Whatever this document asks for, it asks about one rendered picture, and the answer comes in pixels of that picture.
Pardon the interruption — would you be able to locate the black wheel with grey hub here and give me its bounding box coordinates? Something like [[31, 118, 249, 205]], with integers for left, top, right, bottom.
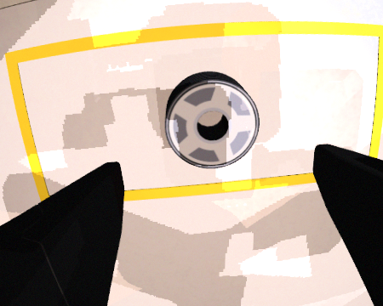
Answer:
[[164, 71, 260, 167]]

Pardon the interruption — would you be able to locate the yellow rectangular outline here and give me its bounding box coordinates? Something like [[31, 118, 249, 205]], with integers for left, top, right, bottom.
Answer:
[[5, 20, 383, 201]]

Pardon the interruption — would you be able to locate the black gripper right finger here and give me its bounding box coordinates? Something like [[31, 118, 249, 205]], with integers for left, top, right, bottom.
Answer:
[[312, 144, 383, 306]]

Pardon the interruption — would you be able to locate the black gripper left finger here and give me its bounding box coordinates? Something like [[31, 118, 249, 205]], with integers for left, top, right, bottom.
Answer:
[[0, 161, 126, 306]]

